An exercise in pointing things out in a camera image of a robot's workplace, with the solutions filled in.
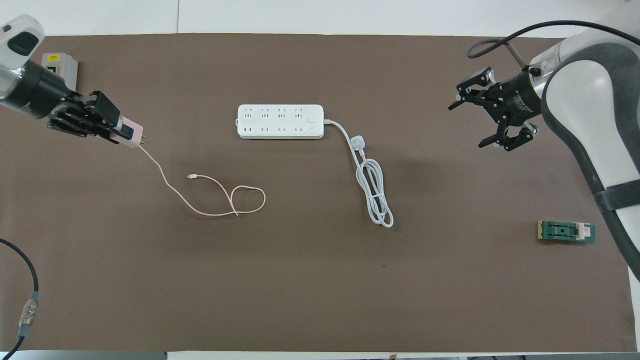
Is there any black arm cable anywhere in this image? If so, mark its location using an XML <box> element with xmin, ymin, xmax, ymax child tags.
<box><xmin>0</xmin><ymin>238</ymin><xmax>40</xmax><ymax>360</ymax></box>
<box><xmin>467</xmin><ymin>19</ymin><xmax>640</xmax><ymax>69</ymax></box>

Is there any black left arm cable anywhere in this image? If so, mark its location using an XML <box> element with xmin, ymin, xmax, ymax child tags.
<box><xmin>0</xmin><ymin>238</ymin><xmax>40</xmax><ymax>360</ymax></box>

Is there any brown paper table mat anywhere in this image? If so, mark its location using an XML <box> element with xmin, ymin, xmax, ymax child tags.
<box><xmin>0</xmin><ymin>33</ymin><xmax>637</xmax><ymax>353</ymax></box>

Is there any grey on off switch box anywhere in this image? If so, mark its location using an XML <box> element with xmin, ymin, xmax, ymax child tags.
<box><xmin>41</xmin><ymin>52</ymin><xmax>79</xmax><ymax>94</ymax></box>

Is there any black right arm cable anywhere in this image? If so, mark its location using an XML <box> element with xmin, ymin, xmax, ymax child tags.
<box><xmin>467</xmin><ymin>19</ymin><xmax>640</xmax><ymax>69</ymax></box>

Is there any pink charger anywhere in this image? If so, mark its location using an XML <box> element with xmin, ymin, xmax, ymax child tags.
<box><xmin>110</xmin><ymin>117</ymin><xmax>147</xmax><ymax>150</ymax></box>

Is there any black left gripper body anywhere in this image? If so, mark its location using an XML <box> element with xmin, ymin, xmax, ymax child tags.
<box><xmin>9</xmin><ymin>59</ymin><xmax>77</xmax><ymax>122</ymax></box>

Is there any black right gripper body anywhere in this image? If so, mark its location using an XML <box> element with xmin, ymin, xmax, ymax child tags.
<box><xmin>492</xmin><ymin>69</ymin><xmax>544</xmax><ymax>126</ymax></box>

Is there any white power strip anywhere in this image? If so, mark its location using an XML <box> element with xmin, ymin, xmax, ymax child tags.
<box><xmin>236</xmin><ymin>103</ymin><xmax>325</xmax><ymax>140</ymax></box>

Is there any pink charging cable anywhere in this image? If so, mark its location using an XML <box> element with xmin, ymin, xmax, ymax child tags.
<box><xmin>137</xmin><ymin>144</ymin><xmax>267</xmax><ymax>218</ymax></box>

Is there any green knife switch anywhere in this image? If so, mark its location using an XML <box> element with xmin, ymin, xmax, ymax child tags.
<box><xmin>537</xmin><ymin>220</ymin><xmax>597</xmax><ymax>245</ymax></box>

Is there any white power strip cord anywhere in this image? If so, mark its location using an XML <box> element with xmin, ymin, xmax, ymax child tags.
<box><xmin>322</xmin><ymin>118</ymin><xmax>395</xmax><ymax>229</ymax></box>

